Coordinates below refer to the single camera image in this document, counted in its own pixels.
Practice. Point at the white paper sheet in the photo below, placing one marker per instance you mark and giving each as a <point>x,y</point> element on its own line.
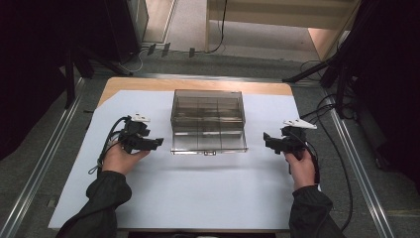
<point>198,191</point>

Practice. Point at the small dark plug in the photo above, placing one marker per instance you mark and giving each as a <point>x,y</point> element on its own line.
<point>165,49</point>
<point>191,52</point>
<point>151,49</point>

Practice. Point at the light wooden shelf unit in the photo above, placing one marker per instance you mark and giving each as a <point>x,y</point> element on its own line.
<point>280,13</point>

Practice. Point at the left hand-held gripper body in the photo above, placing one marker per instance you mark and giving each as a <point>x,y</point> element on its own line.
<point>132,132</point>

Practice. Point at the dark curtain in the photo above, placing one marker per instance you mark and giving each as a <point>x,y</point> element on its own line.
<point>33,66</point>
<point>389,82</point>

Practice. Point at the person's right hand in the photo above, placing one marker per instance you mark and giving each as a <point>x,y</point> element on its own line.
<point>302,170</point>

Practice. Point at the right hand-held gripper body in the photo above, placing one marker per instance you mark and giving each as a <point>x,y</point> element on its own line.
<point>294,139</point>

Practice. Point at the metal floor rail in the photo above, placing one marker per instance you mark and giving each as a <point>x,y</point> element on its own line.
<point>360,165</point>
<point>39,158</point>

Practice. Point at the clear plastic compartment box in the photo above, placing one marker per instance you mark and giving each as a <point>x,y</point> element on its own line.
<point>208,122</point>

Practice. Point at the grey cabinet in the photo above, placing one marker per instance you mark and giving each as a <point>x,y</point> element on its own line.
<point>139,20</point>

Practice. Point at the black tripod stand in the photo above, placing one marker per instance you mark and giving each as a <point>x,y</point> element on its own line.
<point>333,69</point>

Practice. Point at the person's left hand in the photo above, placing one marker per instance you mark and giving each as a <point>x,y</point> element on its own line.
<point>119,160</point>

